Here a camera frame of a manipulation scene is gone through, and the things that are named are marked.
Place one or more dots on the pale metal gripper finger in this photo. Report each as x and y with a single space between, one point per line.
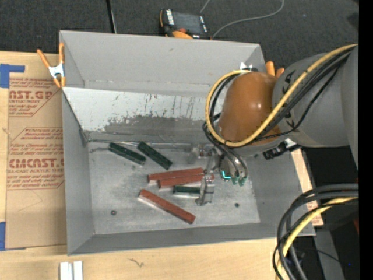
209 163
206 189

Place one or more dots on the dark green flat block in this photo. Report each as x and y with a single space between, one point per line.
154 155
126 153
186 190

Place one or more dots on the red-brown flat block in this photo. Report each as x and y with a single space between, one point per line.
166 205
180 181
175 174

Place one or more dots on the grey metal bin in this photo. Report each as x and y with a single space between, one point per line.
122 185

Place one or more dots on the brown cardboard board red print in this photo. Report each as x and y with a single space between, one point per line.
32 203

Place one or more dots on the black cylinder on white bracket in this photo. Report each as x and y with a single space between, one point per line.
275 153

